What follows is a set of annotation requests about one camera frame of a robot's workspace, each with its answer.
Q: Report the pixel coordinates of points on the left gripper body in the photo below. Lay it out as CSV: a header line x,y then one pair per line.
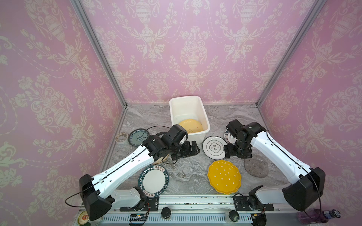
x,y
183,150

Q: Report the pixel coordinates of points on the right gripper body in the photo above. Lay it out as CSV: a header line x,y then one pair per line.
x,y
237,151

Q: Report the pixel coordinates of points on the pale yellow bear plate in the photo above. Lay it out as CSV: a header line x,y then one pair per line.
x,y
191,126

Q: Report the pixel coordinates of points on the yellow polka dot plate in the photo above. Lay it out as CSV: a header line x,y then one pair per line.
x,y
224,177

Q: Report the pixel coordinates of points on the green rim white plate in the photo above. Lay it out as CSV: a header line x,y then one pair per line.
x,y
153,181

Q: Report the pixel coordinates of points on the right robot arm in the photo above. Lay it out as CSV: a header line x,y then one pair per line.
x,y
305,184

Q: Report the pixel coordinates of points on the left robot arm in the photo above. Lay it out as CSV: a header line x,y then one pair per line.
x,y
100,193

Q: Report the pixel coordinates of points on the white plastic bin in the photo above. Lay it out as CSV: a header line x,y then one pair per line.
x,y
190,107

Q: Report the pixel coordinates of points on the small green rim plate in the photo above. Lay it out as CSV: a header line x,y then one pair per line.
x,y
229,138

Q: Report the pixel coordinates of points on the white plate black pattern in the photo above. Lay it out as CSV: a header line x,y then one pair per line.
x,y
213,147

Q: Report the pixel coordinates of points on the cream plate bamboo pattern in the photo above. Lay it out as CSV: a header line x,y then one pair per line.
x,y
161,159

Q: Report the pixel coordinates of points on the clear glass plate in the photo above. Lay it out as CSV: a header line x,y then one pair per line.
x,y
256,167

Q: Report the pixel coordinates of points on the teal patterned small plate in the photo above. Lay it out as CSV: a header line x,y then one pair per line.
x,y
137,137

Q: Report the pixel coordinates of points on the left black knob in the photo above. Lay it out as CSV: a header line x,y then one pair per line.
x,y
166,213

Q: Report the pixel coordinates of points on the black knob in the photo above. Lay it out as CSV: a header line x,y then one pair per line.
x,y
232,216
166,213

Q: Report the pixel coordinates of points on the right black knob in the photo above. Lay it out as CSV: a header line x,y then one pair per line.
x,y
232,216

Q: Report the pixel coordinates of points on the purple water bottle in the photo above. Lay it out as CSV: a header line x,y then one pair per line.
x,y
316,216

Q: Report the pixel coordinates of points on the green can bottle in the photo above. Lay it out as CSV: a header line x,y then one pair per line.
x,y
83,219

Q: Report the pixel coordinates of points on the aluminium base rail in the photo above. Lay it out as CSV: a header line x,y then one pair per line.
x,y
187,210

